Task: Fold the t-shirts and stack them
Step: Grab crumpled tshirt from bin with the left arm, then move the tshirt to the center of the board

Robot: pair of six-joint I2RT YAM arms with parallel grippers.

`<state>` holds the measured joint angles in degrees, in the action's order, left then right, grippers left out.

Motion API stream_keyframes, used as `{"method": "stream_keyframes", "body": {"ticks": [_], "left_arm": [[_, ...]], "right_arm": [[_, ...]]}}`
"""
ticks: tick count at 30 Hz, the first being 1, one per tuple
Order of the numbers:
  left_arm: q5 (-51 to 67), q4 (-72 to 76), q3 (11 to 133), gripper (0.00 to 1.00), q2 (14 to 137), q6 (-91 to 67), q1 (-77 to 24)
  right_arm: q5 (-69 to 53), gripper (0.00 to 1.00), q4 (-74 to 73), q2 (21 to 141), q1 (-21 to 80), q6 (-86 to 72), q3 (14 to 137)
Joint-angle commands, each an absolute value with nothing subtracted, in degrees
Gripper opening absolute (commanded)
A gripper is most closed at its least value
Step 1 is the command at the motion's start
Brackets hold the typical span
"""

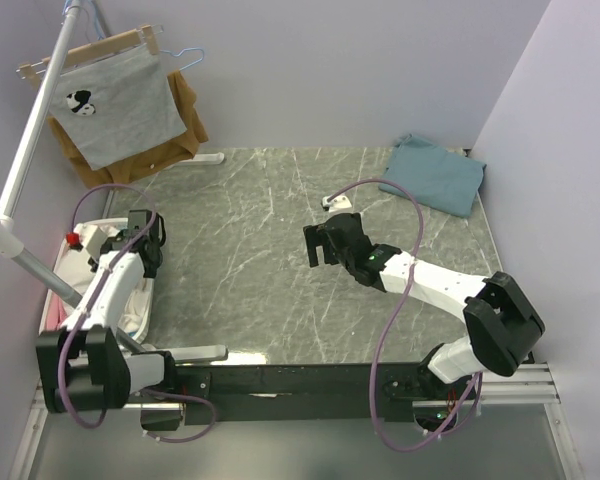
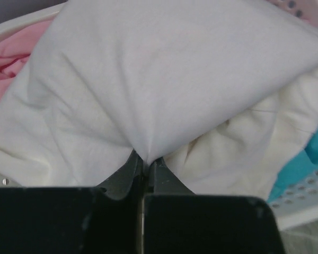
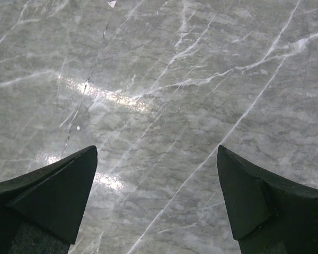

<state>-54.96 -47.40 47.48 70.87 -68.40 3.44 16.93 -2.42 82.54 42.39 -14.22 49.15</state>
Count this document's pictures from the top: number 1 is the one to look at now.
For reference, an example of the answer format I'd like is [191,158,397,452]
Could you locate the white coca-cola t-shirt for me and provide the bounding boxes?
[55,223,157,336]

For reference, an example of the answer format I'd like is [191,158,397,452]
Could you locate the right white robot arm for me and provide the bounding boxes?
[303,213,545,399]

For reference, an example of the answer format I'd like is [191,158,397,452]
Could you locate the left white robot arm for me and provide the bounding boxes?
[36,209,180,414]

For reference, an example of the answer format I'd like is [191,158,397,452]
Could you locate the white laundry basket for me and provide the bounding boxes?
[38,215,157,351]

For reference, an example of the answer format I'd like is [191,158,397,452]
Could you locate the brown garment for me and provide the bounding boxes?
[48,71,209,188]

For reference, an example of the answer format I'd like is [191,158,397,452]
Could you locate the folded blue t-shirt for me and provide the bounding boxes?
[382,134,486,218]

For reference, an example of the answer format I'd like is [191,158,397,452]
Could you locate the pink garment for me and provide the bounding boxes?
[45,293,65,330]

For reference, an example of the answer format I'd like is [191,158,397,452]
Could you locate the black base beam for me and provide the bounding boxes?
[119,362,481,431]

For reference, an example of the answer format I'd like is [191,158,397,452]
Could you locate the white clothes rack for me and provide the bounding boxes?
[0,0,229,362]

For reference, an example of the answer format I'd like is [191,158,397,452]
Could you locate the grey panda t-shirt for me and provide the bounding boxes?
[49,45,186,170]

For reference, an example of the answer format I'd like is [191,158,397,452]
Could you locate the wooden clip hanger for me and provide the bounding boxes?
[16,24,164,89]

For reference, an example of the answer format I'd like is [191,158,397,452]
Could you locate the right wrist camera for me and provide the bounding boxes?
[321,195,353,214]

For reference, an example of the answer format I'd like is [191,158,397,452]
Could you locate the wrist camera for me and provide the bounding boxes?
[65,224,107,259]
[321,195,353,214]

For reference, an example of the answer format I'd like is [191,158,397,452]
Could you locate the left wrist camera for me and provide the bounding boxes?
[65,224,107,259]

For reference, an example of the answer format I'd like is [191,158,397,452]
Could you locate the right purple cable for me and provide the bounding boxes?
[326,179,484,453]

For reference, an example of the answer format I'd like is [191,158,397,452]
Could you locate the aluminium rail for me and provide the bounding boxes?
[30,364,561,411]

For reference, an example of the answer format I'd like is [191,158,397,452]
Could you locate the blue wire hanger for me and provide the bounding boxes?
[64,0,206,74]

